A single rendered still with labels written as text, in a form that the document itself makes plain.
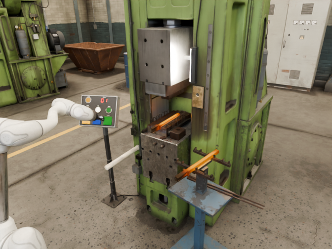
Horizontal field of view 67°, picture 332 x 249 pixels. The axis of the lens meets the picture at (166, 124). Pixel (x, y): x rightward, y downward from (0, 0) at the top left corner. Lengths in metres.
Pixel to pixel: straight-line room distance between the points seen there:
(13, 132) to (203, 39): 1.31
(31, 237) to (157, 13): 1.67
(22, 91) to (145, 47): 4.89
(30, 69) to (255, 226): 5.56
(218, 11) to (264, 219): 1.96
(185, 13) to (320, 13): 5.14
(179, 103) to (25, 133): 1.55
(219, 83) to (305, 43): 5.12
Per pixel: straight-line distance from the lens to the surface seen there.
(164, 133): 2.12
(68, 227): 2.79
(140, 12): 2.20
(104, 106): 2.32
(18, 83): 6.57
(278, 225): 2.81
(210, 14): 1.87
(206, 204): 1.85
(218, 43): 1.86
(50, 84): 6.78
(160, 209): 2.56
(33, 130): 1.42
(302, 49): 6.92
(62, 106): 1.86
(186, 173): 1.67
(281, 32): 6.97
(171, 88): 2.04
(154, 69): 1.98
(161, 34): 1.91
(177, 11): 1.99
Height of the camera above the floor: 1.89
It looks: 25 degrees down
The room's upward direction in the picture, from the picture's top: 1 degrees counter-clockwise
